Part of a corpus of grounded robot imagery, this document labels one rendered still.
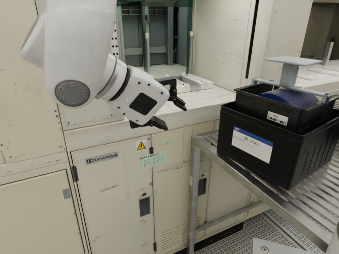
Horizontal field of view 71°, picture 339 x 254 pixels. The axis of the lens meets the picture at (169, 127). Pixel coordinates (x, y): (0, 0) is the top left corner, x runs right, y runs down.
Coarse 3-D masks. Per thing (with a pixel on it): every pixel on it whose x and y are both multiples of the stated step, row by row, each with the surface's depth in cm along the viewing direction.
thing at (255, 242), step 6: (252, 240) 51; (258, 240) 51; (264, 240) 51; (252, 246) 50; (258, 246) 50; (264, 246) 50; (270, 246) 50; (276, 246) 50; (282, 246) 50; (288, 246) 50; (252, 252) 49; (258, 252) 48; (264, 252) 48; (270, 252) 48; (276, 252) 48; (282, 252) 48; (288, 252) 48; (294, 252) 48; (300, 252) 48; (306, 252) 48; (312, 252) 48
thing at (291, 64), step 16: (288, 64) 68; (304, 64) 62; (256, 80) 79; (272, 80) 86; (288, 80) 69; (240, 96) 75; (256, 96) 70; (320, 96) 64; (336, 96) 69; (256, 112) 71; (272, 112) 67; (288, 112) 63; (304, 112) 61; (320, 112) 68; (288, 128) 64; (304, 128) 65
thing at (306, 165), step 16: (224, 112) 77; (240, 112) 72; (336, 112) 75; (224, 128) 79; (240, 128) 73; (256, 128) 68; (272, 128) 64; (320, 128) 63; (336, 128) 71; (224, 144) 81; (240, 144) 75; (256, 144) 70; (272, 144) 65; (288, 144) 62; (304, 144) 60; (320, 144) 68; (240, 160) 77; (256, 160) 71; (272, 160) 67; (288, 160) 63; (304, 160) 64; (320, 160) 73; (272, 176) 68; (288, 176) 64; (304, 176) 69
